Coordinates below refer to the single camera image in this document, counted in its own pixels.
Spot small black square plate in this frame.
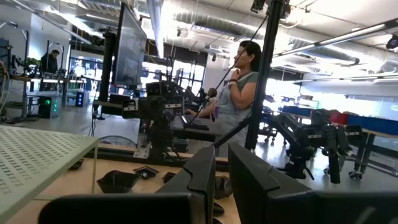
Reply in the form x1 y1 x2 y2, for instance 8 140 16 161
67 158 85 171
132 166 160 180
160 171 177 184

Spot black wavy square plate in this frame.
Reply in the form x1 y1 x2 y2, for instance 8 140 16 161
214 175 233 200
96 170 140 194

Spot green perforated metal shelf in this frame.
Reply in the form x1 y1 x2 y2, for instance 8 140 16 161
0 124 100 223

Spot silver ventilation duct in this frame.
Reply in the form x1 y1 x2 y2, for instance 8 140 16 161
172 11 361 67

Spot computer tower blue lights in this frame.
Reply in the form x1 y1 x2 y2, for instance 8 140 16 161
75 91 90 108

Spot blue topped table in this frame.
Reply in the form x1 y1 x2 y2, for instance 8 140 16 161
281 105 398 136

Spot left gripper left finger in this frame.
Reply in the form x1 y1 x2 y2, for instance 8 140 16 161
38 145 218 224

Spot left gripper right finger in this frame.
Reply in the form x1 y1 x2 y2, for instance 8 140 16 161
228 142 398 224

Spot computer tower green lights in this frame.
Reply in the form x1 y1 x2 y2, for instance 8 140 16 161
38 95 62 119

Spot black monitor stand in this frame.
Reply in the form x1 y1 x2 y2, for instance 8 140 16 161
93 29 116 121

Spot red box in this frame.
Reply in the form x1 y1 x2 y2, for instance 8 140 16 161
328 111 349 126

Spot person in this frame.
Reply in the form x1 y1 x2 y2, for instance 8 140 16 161
203 86 218 105
39 49 60 75
185 39 264 158

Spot black keyboard tray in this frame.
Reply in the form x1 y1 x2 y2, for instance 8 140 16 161
170 114 226 143

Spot wooden desk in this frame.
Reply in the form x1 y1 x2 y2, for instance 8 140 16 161
9 73 88 121

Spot black keyboard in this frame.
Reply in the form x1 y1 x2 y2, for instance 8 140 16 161
181 114 210 131

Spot large dark monitor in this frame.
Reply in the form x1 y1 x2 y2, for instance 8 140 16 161
111 2 148 87

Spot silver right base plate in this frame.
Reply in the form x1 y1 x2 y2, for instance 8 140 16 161
132 136 152 160

